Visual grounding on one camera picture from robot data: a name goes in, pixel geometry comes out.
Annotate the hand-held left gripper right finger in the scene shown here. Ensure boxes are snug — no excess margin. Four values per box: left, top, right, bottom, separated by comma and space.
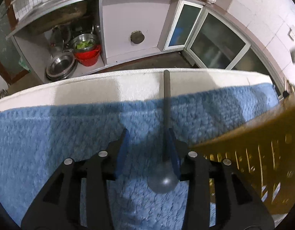
168, 127, 275, 230

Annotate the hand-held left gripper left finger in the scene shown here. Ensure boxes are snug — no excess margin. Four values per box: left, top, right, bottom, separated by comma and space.
21, 128, 130, 230

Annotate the dark grey spoon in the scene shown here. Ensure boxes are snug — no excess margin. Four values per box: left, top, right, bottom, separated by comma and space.
147, 70, 180, 194

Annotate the yellow perforated utensil holder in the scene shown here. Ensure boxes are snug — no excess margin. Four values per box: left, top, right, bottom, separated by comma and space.
189, 93, 295, 216

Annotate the blue fluffy towel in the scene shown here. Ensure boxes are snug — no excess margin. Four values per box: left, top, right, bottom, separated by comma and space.
0, 83, 280, 230

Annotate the red plastic basin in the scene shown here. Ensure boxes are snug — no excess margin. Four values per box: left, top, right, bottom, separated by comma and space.
74, 44, 101, 67

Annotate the glass cabinet door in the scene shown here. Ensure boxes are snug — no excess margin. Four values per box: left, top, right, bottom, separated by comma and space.
231, 49, 282, 94
164, 0, 204, 51
187, 11, 250, 69

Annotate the steel bowl with greens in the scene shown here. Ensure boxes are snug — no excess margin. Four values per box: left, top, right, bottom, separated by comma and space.
69, 34, 98, 51

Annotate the steel pot lid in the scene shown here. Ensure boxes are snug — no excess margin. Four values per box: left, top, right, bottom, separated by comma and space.
50, 26, 71, 53

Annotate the green cloth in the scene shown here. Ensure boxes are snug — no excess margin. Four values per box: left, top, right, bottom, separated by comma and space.
18, 57, 30, 72

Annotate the pink cabinet door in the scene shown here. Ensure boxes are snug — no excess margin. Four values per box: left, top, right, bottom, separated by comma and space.
99, 0, 179, 64

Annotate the steel sink counter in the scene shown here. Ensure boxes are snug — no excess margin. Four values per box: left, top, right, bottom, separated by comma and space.
7, 0, 100, 39

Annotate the dark glass door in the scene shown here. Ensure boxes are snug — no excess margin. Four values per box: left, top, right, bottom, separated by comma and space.
0, 1, 30, 84

